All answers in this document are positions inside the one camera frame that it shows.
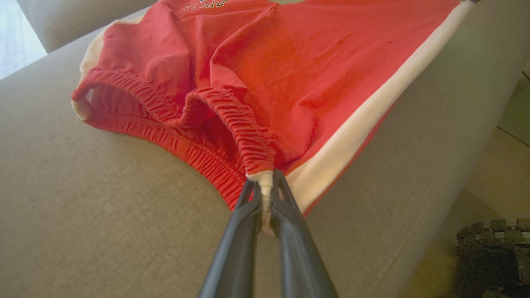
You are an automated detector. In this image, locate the grey sofa cushion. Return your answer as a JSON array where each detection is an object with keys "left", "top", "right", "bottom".
[{"left": 17, "top": 0, "right": 159, "bottom": 53}]

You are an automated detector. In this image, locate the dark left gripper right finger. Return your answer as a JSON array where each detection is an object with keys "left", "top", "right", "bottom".
[{"left": 271, "top": 169, "right": 338, "bottom": 298}]

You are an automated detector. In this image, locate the black robot wheeled base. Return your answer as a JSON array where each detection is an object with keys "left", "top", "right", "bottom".
[{"left": 452, "top": 219, "right": 530, "bottom": 298}]

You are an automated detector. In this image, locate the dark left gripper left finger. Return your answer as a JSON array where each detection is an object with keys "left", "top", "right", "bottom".
[{"left": 199, "top": 178, "right": 264, "bottom": 298}]

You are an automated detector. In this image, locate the grey fabric sofa seat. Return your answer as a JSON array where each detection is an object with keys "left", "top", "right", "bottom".
[{"left": 0, "top": 0, "right": 530, "bottom": 298}]

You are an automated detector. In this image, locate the black omni wheel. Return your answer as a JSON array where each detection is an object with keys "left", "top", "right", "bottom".
[{"left": 455, "top": 219, "right": 530, "bottom": 249}]

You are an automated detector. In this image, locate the white cabinet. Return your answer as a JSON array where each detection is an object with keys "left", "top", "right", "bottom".
[{"left": 496, "top": 58, "right": 530, "bottom": 146}]

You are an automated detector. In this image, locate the red shorts white side band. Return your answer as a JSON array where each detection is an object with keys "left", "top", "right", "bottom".
[{"left": 71, "top": 0, "right": 477, "bottom": 238}]

